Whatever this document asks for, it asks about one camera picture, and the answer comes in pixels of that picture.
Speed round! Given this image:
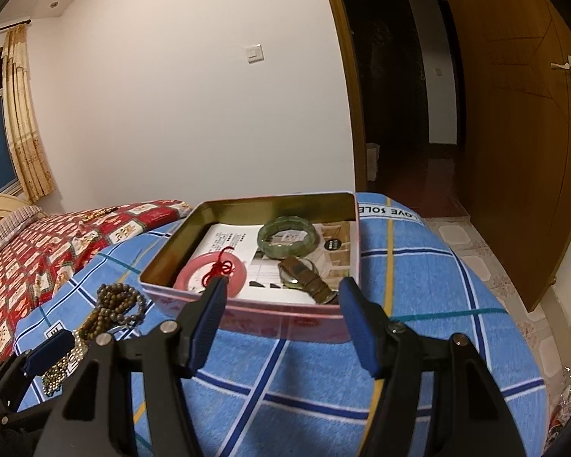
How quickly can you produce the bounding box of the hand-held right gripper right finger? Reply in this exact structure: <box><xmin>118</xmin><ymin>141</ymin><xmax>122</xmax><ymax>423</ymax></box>
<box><xmin>338</xmin><ymin>276</ymin><xmax>529</xmax><ymax>457</ymax></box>

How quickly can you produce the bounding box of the small metal bead chain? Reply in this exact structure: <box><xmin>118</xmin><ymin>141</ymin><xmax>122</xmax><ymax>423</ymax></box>
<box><xmin>40</xmin><ymin>328</ymin><xmax>89</xmax><ymax>396</ymax></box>

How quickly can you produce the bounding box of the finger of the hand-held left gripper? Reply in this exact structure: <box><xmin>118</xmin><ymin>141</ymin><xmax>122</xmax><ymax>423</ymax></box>
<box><xmin>0</xmin><ymin>331</ymin><xmax>74</xmax><ymax>410</ymax></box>
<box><xmin>0</xmin><ymin>390</ymin><xmax>53</xmax><ymax>457</ymax></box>

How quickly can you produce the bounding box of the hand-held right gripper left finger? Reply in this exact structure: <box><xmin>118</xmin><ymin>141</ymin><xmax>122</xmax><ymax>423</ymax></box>
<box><xmin>33</xmin><ymin>276</ymin><xmax>229</xmax><ymax>457</ymax></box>

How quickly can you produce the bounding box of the pink metal tin box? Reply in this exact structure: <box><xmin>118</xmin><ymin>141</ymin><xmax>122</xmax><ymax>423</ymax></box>
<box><xmin>138</xmin><ymin>191</ymin><xmax>362</xmax><ymax>344</ymax></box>

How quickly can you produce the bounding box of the red patterned quilt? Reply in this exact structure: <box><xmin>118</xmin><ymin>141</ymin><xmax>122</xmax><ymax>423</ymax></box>
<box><xmin>0</xmin><ymin>200</ymin><xmax>193</xmax><ymax>377</ymax></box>

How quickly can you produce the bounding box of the red knotted cord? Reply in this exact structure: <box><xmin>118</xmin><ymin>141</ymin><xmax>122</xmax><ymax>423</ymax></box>
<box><xmin>204</xmin><ymin>246</ymin><xmax>236</xmax><ymax>279</ymax></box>

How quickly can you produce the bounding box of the green jade bracelet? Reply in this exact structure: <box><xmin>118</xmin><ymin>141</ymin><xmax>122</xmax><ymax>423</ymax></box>
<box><xmin>258</xmin><ymin>216</ymin><xmax>321</xmax><ymax>258</ymax></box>

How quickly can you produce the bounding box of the dark curtain rod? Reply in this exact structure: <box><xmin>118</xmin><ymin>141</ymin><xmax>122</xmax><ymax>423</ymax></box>
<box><xmin>0</xmin><ymin>19</ymin><xmax>32</xmax><ymax>39</ymax></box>

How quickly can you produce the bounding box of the blue plaid blanket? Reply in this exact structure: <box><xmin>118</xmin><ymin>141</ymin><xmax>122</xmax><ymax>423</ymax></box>
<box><xmin>14</xmin><ymin>192</ymin><xmax>550</xmax><ymax>457</ymax></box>

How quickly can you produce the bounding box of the striped pillow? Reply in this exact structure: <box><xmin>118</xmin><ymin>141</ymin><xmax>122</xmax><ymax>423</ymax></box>
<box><xmin>0</xmin><ymin>204</ymin><xmax>48</xmax><ymax>253</ymax></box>

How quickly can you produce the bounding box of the beige cardboard box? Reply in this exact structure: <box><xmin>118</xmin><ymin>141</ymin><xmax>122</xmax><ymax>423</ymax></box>
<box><xmin>314</xmin><ymin>221</ymin><xmax>355</xmax><ymax>286</ymax></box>

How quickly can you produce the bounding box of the brown wooden door frame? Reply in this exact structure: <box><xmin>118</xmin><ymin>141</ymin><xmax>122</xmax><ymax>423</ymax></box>
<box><xmin>318</xmin><ymin>0</ymin><xmax>369</xmax><ymax>196</ymax></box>

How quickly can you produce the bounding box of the brown strap wristwatch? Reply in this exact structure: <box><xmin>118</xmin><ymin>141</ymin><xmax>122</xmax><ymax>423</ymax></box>
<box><xmin>278</xmin><ymin>256</ymin><xmax>338</xmax><ymax>305</ymax></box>

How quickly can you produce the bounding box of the white hallway bin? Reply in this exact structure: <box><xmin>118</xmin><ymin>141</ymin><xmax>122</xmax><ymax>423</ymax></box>
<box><xmin>365</xmin><ymin>142</ymin><xmax>380</xmax><ymax>182</ymax></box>

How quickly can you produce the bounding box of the clear plastic bag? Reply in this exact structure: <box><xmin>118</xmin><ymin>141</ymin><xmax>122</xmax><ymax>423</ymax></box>
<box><xmin>545</xmin><ymin>357</ymin><xmax>571</xmax><ymax>443</ymax></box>

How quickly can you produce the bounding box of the golden bead bracelet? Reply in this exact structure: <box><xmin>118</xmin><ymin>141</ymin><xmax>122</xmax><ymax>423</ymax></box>
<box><xmin>78</xmin><ymin>206</ymin><xmax>120</xmax><ymax>224</ymax></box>

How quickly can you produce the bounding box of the dark hallway door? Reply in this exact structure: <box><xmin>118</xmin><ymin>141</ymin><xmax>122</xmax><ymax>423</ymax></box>
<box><xmin>341</xmin><ymin>0</ymin><xmax>429</xmax><ymax>182</ymax></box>

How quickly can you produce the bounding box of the white printed leaflet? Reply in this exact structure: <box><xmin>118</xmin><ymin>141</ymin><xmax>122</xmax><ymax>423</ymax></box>
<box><xmin>185</xmin><ymin>223</ymin><xmax>324</xmax><ymax>305</ymax></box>

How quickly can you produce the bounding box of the yellow patterned curtain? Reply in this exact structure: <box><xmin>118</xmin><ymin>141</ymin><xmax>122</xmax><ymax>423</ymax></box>
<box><xmin>1</xmin><ymin>24</ymin><xmax>58</xmax><ymax>203</ymax></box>

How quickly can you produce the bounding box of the brown wooden bead necklace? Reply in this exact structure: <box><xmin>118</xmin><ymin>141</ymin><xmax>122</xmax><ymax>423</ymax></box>
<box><xmin>78</xmin><ymin>283</ymin><xmax>148</xmax><ymax>344</ymax></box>

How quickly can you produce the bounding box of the pink round bangle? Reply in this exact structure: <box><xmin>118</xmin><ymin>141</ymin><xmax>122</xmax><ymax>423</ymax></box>
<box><xmin>172</xmin><ymin>253</ymin><xmax>249</xmax><ymax>298</ymax></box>

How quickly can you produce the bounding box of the brown wooden door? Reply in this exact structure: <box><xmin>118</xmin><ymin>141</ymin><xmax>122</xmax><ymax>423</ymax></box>
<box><xmin>433</xmin><ymin>0</ymin><xmax>571</xmax><ymax>312</ymax></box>

